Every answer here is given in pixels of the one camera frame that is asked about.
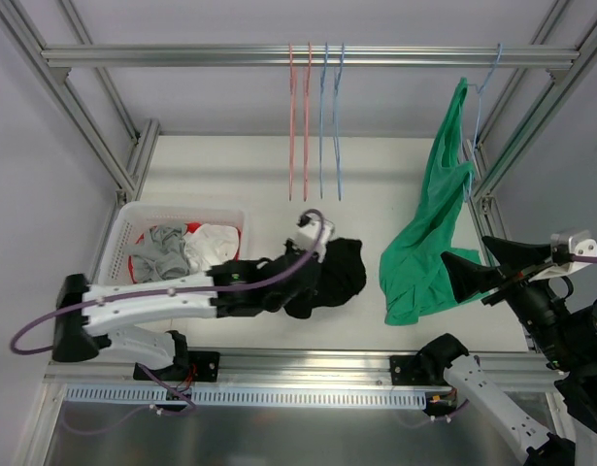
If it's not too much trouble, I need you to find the grey tank top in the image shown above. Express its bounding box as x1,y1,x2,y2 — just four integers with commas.
126,223,190,283

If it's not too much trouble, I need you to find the aluminium hanging rail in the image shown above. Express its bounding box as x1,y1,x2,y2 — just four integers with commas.
41,44,581,70

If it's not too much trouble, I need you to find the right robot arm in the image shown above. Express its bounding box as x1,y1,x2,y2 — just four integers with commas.
413,230,597,465

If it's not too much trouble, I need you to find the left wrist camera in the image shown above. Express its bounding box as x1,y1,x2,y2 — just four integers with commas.
291,215,335,263

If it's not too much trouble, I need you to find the red tank top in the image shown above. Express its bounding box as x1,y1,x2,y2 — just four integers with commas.
126,222,241,283

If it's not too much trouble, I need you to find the pink hanger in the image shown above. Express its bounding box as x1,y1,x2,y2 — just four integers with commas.
303,43,313,202
288,44,297,201

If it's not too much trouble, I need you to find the blue hanger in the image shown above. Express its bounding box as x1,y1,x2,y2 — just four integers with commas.
464,43,504,204
318,42,329,199
333,45,346,201

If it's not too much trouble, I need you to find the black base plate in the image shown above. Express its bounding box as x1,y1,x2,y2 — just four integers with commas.
149,349,220,383
388,354,430,386

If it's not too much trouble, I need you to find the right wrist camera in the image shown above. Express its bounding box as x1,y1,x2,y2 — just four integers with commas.
530,229,597,282

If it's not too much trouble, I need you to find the aluminium front rail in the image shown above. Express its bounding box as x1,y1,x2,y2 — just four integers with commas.
43,347,569,393

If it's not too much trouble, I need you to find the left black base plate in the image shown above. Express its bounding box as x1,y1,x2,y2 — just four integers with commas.
149,349,220,383

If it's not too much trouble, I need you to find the white plastic basket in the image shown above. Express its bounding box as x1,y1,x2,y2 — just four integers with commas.
95,201,250,285

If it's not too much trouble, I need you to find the green tank top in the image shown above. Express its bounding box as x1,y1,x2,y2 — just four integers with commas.
379,78,481,326

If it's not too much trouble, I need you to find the white tank top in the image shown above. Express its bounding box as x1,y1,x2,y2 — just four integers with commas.
183,223,240,274

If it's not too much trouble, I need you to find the black tank top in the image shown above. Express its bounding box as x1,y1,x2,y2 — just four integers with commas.
284,238,367,319

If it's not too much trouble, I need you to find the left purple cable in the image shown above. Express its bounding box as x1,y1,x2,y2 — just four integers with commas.
9,208,326,416

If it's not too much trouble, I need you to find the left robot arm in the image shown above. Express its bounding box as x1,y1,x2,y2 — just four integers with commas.
50,239,326,380

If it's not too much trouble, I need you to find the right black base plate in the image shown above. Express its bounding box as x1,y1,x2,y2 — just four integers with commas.
388,354,430,386

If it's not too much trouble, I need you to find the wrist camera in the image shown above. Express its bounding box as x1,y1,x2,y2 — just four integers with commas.
530,229,597,282
291,215,335,263

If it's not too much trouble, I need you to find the white slotted cable duct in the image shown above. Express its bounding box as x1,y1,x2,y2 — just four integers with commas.
64,384,427,411

